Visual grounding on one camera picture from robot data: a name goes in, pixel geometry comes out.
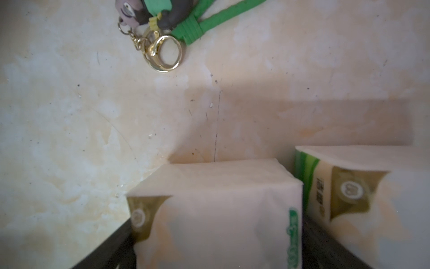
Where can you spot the white green tissue pack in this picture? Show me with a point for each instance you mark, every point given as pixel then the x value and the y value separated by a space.
pixel 374 200
pixel 223 215

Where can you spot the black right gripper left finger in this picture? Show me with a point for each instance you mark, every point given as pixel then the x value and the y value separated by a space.
pixel 116 252

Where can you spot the green sloth figure keychain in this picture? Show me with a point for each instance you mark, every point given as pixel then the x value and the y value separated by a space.
pixel 151 23

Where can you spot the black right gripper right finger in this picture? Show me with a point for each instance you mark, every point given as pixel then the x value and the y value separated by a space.
pixel 322 251

